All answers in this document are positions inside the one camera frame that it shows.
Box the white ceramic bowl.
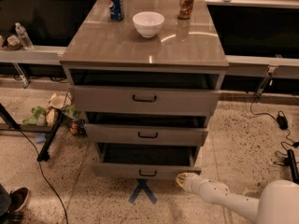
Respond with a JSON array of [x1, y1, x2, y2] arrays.
[[133, 11, 164, 38]]

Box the brown patterned can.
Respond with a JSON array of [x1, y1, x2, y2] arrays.
[[178, 0, 194, 19]]

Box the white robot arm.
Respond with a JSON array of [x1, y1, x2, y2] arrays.
[[176, 173, 299, 224]]

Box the black stand leg right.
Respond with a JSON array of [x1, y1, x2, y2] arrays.
[[287, 149, 299, 184]]

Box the black stand leg left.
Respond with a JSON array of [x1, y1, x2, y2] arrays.
[[0, 104, 64, 162]]

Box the blue pepsi can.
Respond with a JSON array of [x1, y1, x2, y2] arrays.
[[108, 0, 124, 21]]

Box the grey drawer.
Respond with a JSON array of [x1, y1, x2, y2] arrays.
[[84, 124, 208, 147], [93, 143, 201, 180], [69, 85, 220, 116]]

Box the grey top drawer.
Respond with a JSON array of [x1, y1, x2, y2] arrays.
[[69, 85, 220, 116]]

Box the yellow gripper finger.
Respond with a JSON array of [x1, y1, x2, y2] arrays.
[[176, 173, 189, 188]]

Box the black stand leg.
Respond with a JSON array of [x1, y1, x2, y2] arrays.
[[287, 149, 299, 184], [0, 104, 64, 162]]

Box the grey bottom drawer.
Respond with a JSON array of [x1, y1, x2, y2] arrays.
[[93, 143, 201, 180]]

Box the clear plastic water bottle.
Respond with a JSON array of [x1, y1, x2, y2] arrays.
[[15, 22, 34, 49]]

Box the dark shoe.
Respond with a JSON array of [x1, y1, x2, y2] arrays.
[[8, 188, 30, 213]]

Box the grey drawer cabinet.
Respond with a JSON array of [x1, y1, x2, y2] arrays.
[[59, 0, 230, 161]]

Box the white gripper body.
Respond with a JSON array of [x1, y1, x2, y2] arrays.
[[184, 173, 208, 194]]

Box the grey middle drawer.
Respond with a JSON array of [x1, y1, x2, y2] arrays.
[[84, 124, 208, 147]]

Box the blue tape cross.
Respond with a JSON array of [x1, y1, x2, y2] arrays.
[[129, 179, 157, 204]]

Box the black floor cable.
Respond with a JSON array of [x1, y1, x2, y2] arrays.
[[18, 129, 69, 224]]

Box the bowl with small items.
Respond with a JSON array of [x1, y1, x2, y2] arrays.
[[0, 35, 21, 51]]

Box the black power adapter with cable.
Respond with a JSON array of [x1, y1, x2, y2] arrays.
[[249, 95, 299, 148]]

